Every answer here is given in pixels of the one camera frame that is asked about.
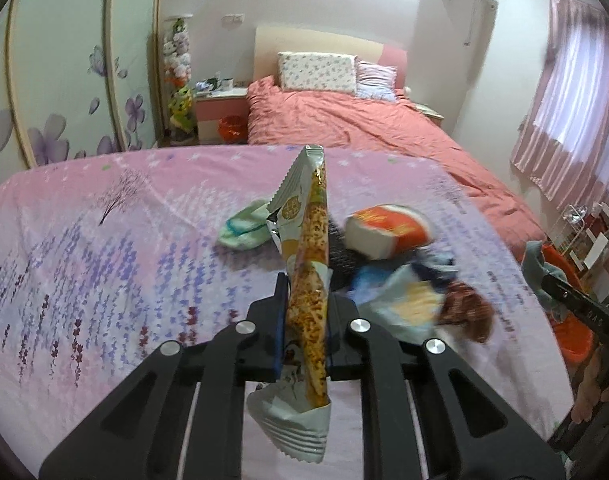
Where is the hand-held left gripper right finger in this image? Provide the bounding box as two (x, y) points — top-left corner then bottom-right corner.
(325, 292), (567, 480)

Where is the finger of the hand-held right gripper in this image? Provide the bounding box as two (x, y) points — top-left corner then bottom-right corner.
(539, 270), (607, 333)

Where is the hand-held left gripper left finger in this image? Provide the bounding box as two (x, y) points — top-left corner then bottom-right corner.
(38, 272), (290, 480)

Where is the orange plastic basket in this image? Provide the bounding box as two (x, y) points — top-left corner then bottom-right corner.
(527, 245), (599, 362)

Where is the light blue snack bag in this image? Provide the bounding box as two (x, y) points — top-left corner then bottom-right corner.
(349, 252), (457, 346)

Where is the snack packet with noodle print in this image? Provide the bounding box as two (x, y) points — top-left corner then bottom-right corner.
(245, 144), (332, 463)

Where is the green and white wrapper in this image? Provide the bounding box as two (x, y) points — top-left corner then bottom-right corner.
(217, 199), (272, 250)

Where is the brown wrapper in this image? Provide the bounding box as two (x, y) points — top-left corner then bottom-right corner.
(437, 280), (495, 343)

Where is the orange and white paper cup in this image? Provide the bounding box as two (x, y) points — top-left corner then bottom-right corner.
(345, 203), (434, 261)

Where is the person's right hand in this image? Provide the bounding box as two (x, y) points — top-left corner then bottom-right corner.
(570, 352), (609, 426)

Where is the teal cloth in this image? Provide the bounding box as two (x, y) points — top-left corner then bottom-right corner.
(523, 241), (560, 311)

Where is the pink floral printed tablecloth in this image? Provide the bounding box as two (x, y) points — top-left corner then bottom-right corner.
(0, 146), (575, 480)

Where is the orange round bin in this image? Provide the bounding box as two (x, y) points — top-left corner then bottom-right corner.
(218, 115), (248, 142)

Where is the pink striped curtain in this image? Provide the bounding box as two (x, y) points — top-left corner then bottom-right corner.
(511, 0), (609, 216)

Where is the salmon pink bed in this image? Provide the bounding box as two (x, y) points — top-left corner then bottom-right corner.
(247, 77), (547, 248)

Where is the pink and white nightstand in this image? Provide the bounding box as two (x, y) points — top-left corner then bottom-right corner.
(194, 87), (249, 143)

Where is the wooden nightstand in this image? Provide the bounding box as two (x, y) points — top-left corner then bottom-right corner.
(414, 102), (445, 131)

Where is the pink striped pillow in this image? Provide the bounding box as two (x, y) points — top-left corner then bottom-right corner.
(357, 61), (399, 103)

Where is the white floral pillow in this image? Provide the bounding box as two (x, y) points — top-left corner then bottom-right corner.
(277, 51), (359, 96)

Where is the clear tube of plush toys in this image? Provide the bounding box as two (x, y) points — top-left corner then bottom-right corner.
(162, 14), (196, 142)

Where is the cream and pink headboard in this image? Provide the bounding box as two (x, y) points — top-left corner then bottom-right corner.
(254, 25), (409, 92)

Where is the wardrobe with purple flower decals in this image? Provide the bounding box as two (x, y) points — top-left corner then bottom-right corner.
(0, 0), (165, 196)

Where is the white air conditioner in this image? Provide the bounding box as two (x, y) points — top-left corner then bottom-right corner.
(427, 0), (498, 46)

